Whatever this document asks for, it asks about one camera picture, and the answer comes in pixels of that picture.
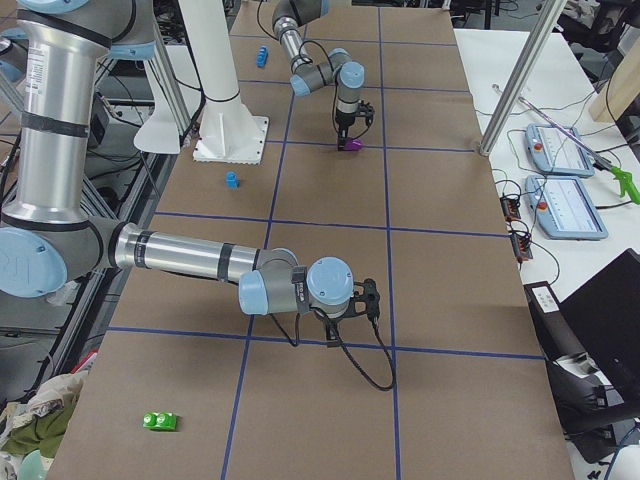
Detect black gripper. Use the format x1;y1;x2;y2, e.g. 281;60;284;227
334;100;375;151
313;278;380;347

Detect purple trapezoid block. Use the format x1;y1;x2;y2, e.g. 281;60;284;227
345;138;363;152

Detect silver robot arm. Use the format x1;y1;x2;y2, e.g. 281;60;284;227
1;1;382;351
272;1;375;151

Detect far blue block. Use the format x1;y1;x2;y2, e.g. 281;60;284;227
256;45;269;68

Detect blue block near mast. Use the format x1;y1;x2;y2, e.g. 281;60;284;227
225;171;240;189

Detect brown paper table mat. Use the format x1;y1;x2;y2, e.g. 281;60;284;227
47;4;577;480

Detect green double stud block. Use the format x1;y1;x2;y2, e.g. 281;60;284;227
142;411;178;431

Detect upper teach pendant tablet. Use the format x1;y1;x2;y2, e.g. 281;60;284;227
525;123;595;178

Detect teach pendant tablet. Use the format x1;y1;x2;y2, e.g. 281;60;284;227
525;175;608;241
525;123;595;178

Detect lower teach pendant tablet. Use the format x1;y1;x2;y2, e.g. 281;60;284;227
525;175;608;241

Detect black laptop computer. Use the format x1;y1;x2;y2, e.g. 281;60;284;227
524;248;639;396

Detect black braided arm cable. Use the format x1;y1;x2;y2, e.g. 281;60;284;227
298;39;346;135

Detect white camera mast base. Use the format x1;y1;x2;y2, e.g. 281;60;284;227
134;0;270;165

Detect aluminium frame post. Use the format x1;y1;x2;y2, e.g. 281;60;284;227
478;0;566;157

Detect green handled air gun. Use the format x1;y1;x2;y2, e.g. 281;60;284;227
517;95;639;204

